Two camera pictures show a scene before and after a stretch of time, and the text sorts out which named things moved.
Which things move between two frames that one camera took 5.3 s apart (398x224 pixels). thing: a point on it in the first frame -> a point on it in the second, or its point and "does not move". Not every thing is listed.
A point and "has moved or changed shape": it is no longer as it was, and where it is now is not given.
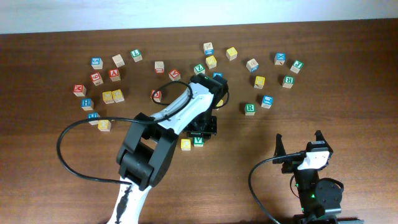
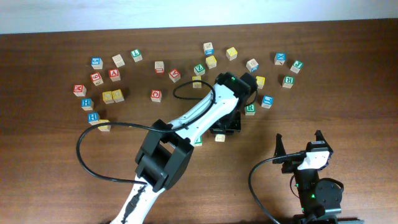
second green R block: (288, 81) does not move
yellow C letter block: (185, 144) has moved or changed shape
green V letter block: (198, 141) does not move
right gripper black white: (292, 167) does not move
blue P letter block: (217, 73) -> (219, 137)
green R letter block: (250, 109) does not move
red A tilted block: (175, 74) does not move
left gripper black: (201, 133) -> (226, 127)
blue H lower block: (93, 115) does not move
